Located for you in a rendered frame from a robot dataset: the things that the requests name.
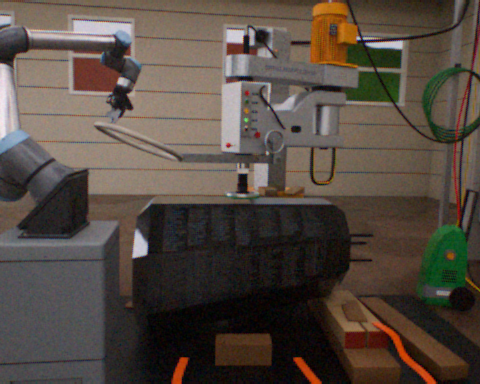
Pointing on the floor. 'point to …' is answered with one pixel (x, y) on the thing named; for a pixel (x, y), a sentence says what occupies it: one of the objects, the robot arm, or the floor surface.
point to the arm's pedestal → (53, 307)
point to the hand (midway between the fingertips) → (112, 123)
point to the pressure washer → (447, 265)
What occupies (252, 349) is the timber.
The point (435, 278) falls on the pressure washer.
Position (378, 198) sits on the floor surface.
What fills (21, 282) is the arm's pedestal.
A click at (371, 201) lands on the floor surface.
